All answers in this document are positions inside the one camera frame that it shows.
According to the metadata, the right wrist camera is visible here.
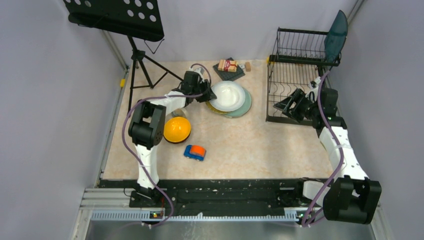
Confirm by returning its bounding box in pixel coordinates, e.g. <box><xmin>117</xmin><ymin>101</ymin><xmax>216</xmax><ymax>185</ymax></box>
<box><xmin>308</xmin><ymin>76</ymin><xmax>322</xmax><ymax>100</ymax></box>

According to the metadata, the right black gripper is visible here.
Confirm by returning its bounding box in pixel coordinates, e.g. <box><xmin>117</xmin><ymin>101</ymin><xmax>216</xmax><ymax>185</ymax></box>
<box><xmin>273</xmin><ymin>88</ymin><xmax>320</xmax><ymax>123</ymax></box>

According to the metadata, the small wooden block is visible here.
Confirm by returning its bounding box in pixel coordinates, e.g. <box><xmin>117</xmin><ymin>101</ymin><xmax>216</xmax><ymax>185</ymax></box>
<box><xmin>244</xmin><ymin>61</ymin><xmax>252</xmax><ymax>72</ymax></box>

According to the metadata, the black wire dish rack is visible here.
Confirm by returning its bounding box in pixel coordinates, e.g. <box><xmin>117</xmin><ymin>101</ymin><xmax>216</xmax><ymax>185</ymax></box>
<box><xmin>265</xmin><ymin>27</ymin><xmax>341</xmax><ymax>125</ymax></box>

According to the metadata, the wooden blocks stack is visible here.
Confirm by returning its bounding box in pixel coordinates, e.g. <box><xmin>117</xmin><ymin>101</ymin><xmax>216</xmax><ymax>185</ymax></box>
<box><xmin>217</xmin><ymin>59</ymin><xmax>238</xmax><ymax>73</ymax></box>

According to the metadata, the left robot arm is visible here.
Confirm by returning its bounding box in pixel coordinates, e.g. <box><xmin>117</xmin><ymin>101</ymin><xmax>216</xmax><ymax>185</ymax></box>
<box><xmin>125</xmin><ymin>64</ymin><xmax>215</xmax><ymax>207</ymax></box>

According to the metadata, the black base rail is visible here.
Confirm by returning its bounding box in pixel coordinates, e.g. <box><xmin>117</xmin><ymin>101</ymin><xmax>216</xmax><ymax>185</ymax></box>
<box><xmin>79</xmin><ymin>178</ymin><xmax>382</xmax><ymax>227</ymax></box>

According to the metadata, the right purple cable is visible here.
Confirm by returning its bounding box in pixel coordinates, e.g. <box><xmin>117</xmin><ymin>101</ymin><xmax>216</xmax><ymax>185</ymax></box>
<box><xmin>299</xmin><ymin>70</ymin><xmax>346</xmax><ymax>229</ymax></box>

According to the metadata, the yellow-rimmed patterned plate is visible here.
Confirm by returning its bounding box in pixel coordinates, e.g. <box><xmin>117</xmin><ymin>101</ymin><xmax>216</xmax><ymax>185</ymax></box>
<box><xmin>205</xmin><ymin>101</ymin><xmax>231</xmax><ymax>115</ymax></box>

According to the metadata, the teal square plate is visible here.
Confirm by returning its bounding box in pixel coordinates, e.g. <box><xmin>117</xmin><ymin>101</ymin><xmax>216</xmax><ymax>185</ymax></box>
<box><xmin>324</xmin><ymin>10</ymin><xmax>348</xmax><ymax>63</ymax></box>

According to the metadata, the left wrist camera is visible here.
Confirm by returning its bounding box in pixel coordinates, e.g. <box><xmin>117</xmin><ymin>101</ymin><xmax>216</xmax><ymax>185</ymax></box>
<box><xmin>192</xmin><ymin>66</ymin><xmax>207</xmax><ymax>82</ymax></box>

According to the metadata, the light green round plate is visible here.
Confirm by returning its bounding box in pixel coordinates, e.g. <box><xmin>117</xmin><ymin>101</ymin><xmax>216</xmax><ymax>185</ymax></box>
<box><xmin>224</xmin><ymin>88</ymin><xmax>253</xmax><ymax>118</ymax></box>

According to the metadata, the blue orange toy car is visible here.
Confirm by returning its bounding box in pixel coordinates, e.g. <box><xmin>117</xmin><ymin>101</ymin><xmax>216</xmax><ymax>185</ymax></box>
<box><xmin>183</xmin><ymin>144</ymin><xmax>207</xmax><ymax>162</ymax></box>

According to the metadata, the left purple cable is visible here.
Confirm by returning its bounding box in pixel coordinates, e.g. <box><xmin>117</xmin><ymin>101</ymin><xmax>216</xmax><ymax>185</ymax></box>
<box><xmin>121</xmin><ymin>62</ymin><xmax>213</xmax><ymax>229</ymax></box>

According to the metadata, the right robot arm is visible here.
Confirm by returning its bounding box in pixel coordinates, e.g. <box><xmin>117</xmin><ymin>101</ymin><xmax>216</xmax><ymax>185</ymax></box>
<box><xmin>273</xmin><ymin>87</ymin><xmax>382</xmax><ymax>225</ymax></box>

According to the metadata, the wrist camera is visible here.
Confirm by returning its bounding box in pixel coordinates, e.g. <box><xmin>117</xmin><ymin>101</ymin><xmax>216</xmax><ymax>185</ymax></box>
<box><xmin>192</xmin><ymin>66</ymin><xmax>207</xmax><ymax>82</ymax></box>
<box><xmin>308</xmin><ymin>76</ymin><xmax>322</xmax><ymax>100</ymax></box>

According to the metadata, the yellow bowl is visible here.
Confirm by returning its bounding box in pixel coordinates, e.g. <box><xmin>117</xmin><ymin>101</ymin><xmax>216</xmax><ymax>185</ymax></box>
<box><xmin>163</xmin><ymin>116</ymin><xmax>192</xmax><ymax>144</ymax></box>

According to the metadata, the black music stand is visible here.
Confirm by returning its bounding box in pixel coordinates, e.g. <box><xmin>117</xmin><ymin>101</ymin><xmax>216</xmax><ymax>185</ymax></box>
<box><xmin>64</xmin><ymin>0</ymin><xmax>183</xmax><ymax>104</ymax></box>

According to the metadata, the purple cable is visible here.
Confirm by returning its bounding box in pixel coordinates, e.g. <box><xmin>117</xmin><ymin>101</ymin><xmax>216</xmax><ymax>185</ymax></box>
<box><xmin>121</xmin><ymin>62</ymin><xmax>213</xmax><ymax>229</ymax></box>
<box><xmin>299</xmin><ymin>70</ymin><xmax>346</xmax><ymax>229</ymax></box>

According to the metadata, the beige mug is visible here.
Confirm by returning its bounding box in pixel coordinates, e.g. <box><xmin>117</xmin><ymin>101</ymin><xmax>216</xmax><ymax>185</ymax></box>
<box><xmin>171</xmin><ymin>108</ymin><xmax>189</xmax><ymax>119</ymax></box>

